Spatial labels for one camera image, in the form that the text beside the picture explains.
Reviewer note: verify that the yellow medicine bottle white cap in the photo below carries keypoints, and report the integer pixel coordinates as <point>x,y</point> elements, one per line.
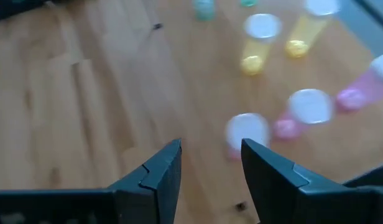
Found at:
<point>303,34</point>
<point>261,26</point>

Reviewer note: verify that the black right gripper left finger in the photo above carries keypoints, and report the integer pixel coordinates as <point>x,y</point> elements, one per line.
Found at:
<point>154,193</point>

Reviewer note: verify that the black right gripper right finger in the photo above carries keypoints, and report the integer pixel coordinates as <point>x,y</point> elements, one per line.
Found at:
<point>281,196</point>

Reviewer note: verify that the pink medicine bottle white cap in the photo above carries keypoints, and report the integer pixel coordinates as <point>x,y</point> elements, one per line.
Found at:
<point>356,96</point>
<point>309,105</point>
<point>246,130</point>

